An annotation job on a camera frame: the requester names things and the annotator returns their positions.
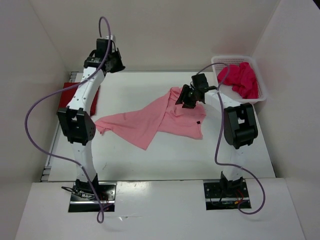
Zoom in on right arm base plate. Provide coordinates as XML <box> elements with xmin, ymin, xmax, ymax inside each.
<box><xmin>203</xmin><ymin>181</ymin><xmax>250</xmax><ymax>203</ymax></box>

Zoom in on red t-shirt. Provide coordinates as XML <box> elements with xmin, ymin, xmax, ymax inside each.
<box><xmin>57</xmin><ymin>82</ymin><xmax>101</xmax><ymax>117</ymax></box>

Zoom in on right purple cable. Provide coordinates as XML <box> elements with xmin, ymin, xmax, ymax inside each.
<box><xmin>196</xmin><ymin>63</ymin><xmax>266</xmax><ymax>216</ymax></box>

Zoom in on hot pink t-shirt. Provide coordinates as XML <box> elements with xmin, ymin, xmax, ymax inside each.
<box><xmin>217</xmin><ymin>62</ymin><xmax>259</xmax><ymax>99</ymax></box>

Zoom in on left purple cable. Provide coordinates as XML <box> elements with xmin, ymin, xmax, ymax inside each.
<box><xmin>26</xmin><ymin>16</ymin><xmax>113</xmax><ymax>223</ymax></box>

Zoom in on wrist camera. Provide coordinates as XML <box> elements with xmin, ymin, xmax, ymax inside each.
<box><xmin>95</xmin><ymin>34</ymin><xmax>117</xmax><ymax>58</ymax></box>
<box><xmin>190</xmin><ymin>73</ymin><xmax>209</xmax><ymax>93</ymax></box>

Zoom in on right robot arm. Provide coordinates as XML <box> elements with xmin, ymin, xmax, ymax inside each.
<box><xmin>176</xmin><ymin>84</ymin><xmax>258</xmax><ymax>197</ymax></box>

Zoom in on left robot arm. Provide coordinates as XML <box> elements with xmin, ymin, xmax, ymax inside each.
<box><xmin>57</xmin><ymin>48</ymin><xmax>125</xmax><ymax>200</ymax></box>

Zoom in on purple cable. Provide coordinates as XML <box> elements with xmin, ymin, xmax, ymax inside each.
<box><xmin>196</xmin><ymin>63</ymin><xmax>266</xmax><ymax>216</ymax></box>
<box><xmin>26</xmin><ymin>16</ymin><xmax>113</xmax><ymax>223</ymax></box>

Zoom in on light pink t-shirt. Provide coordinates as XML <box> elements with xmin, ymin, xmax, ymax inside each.
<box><xmin>95</xmin><ymin>86</ymin><xmax>206</xmax><ymax>150</ymax></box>

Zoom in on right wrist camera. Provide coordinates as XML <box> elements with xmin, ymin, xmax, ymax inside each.
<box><xmin>190</xmin><ymin>73</ymin><xmax>209</xmax><ymax>93</ymax></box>

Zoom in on white plastic basket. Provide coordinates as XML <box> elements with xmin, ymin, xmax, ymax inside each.
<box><xmin>211</xmin><ymin>55</ymin><xmax>268</xmax><ymax>104</ymax></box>

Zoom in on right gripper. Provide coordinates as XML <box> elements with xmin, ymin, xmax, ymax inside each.
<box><xmin>175</xmin><ymin>84</ymin><xmax>199</xmax><ymax>109</ymax></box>

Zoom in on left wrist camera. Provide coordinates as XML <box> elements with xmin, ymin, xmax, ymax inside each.
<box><xmin>95</xmin><ymin>34</ymin><xmax>117</xmax><ymax>58</ymax></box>

